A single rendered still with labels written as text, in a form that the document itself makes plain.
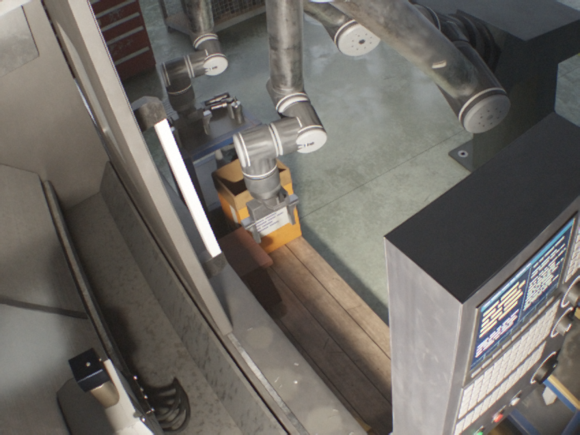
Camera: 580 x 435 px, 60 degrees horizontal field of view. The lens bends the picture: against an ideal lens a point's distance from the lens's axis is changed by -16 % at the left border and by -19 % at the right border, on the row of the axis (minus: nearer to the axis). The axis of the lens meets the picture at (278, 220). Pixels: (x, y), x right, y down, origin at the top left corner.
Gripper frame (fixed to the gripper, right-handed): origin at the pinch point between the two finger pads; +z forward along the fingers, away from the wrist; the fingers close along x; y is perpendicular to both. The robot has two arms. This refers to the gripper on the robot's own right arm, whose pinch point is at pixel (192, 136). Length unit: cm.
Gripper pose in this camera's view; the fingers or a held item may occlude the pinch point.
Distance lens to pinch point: 251.2
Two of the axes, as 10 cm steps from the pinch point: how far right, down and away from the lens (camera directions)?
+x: -8.5, 4.5, -2.6
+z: 1.7, 7.2, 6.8
